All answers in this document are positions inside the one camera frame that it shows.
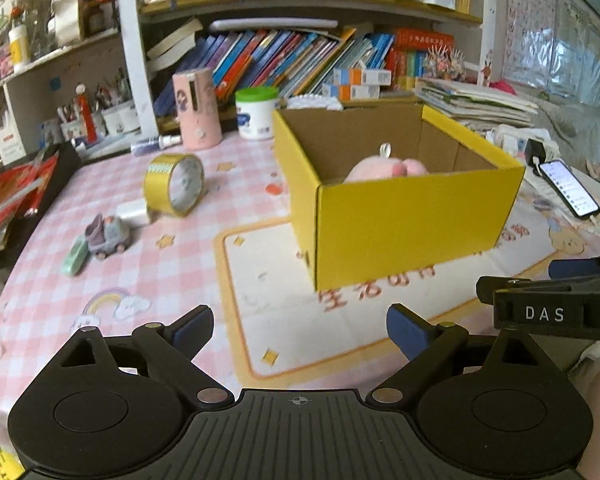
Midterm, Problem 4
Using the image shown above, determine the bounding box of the pink cylindrical humidifier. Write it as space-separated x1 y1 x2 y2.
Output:
172 67 223 150

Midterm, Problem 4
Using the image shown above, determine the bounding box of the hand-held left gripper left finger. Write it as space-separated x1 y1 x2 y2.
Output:
55 304 236 411

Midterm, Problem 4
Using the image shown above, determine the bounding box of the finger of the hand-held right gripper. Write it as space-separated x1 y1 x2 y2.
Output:
476 271 600 305
549 256 600 280

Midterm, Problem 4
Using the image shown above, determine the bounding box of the mint green small toy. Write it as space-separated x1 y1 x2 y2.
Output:
61 235 91 277

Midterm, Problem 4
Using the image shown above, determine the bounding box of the row of colorful children's books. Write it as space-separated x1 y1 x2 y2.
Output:
152 27 396 106

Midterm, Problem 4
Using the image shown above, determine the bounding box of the black charger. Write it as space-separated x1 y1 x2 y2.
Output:
524 138 561 177

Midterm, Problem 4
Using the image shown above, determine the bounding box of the alphabet wall poster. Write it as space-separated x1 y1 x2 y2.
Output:
505 0 561 86

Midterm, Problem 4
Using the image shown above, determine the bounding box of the white jar with green lid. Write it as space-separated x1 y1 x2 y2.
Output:
235 86 280 141

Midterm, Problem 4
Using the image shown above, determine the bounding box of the red tassel ornament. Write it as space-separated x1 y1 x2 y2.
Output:
75 85 98 145

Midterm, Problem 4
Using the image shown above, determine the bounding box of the white shelf unit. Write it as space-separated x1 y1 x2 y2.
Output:
0 0 156 166

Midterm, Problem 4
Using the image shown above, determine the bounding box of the long white bar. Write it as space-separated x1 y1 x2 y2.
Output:
209 18 339 32

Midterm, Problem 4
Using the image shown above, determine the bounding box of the pink plush pig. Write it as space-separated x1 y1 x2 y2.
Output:
344 156 407 183

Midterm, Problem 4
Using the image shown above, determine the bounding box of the white pen holder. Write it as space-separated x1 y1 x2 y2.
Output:
60 119 87 142
101 101 141 136

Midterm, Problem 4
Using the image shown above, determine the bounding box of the grey toy car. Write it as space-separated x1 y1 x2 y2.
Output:
84 213 132 261

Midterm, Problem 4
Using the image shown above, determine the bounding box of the red boxed book set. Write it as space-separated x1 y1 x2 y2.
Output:
392 29 456 91

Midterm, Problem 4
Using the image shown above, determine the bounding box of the stack of paper booklets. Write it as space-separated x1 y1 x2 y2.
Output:
412 77 540 128

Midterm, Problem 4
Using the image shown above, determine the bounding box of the small white box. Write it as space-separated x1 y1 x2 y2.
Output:
116 199 148 224

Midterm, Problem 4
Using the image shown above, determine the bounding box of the yellow-edged shelf board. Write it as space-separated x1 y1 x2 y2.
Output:
137 0 483 26

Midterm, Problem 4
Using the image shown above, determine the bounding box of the small spray bottle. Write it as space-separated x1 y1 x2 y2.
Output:
131 134 183 155

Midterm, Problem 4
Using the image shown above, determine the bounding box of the white bottle with yellow label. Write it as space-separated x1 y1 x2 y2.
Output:
8 25 32 73

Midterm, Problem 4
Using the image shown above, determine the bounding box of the orange white medicine box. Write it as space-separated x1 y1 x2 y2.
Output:
322 83 381 101
333 67 392 86

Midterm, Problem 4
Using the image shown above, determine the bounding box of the pile of red decoration packets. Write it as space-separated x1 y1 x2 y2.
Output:
0 152 61 256

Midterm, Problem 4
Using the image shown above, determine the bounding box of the plastic covered wall chart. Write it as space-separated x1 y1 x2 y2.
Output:
555 0 600 126

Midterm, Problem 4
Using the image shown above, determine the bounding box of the pink patterned box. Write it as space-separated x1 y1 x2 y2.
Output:
0 42 16 78

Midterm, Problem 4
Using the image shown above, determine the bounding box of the white frilly cloth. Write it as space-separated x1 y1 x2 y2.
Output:
284 93 344 112

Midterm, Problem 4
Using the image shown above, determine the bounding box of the reindeer wall sticker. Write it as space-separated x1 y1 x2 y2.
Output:
476 49 497 87

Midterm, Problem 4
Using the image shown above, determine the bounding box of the thick book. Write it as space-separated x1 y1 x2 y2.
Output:
147 42 196 73
147 17 203 58

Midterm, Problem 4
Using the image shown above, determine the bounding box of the yellow cardboard box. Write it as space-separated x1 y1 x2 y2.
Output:
271 101 527 292

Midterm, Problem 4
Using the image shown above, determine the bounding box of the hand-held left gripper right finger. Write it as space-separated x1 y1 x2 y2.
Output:
365 303 556 408

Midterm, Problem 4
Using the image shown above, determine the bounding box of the colorful stick bundle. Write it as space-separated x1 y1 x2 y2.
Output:
424 44 467 81

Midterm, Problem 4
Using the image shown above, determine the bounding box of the black smartphone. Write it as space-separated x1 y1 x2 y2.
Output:
538 159 600 219

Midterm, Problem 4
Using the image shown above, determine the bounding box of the black electronic keyboard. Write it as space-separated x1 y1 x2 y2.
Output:
0 141 83 276

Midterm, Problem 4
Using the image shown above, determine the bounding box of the gold tape roll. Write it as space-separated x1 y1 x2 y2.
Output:
144 153 206 223

